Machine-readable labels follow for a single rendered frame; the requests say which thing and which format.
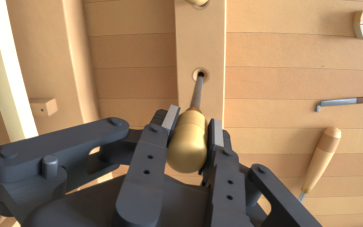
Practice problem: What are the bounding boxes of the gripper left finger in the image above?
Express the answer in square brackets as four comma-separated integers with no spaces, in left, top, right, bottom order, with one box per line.
[0,104,181,227]

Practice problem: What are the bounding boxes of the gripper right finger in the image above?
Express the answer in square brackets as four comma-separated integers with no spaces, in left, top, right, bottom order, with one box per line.
[199,118,323,227]

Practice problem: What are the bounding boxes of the wooden-handled tool with steel shaft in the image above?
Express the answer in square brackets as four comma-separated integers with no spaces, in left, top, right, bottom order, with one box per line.
[165,71,209,174]

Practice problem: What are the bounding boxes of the small tan wooden block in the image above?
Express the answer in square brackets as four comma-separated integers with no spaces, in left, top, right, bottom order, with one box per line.
[28,97,59,117]

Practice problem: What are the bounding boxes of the light wooden tool block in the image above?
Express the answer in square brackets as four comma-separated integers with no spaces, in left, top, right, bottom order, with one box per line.
[174,0,227,125]

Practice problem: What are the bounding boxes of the tan curved wooden panel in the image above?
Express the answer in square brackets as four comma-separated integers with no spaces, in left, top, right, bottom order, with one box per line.
[5,0,101,136]

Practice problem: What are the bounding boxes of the long tapered wooden-handled tool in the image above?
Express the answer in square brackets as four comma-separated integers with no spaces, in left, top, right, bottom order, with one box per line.
[297,126,342,203]

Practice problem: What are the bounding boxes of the cream curved rail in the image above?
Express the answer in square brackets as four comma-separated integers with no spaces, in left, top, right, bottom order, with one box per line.
[0,0,40,143]

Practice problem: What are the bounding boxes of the bent steel tool brown handle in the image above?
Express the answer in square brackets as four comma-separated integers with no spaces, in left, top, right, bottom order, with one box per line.
[315,94,363,113]

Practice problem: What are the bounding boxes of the wooden tool handle knob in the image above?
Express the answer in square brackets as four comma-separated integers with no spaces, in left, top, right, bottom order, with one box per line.
[184,0,210,8]

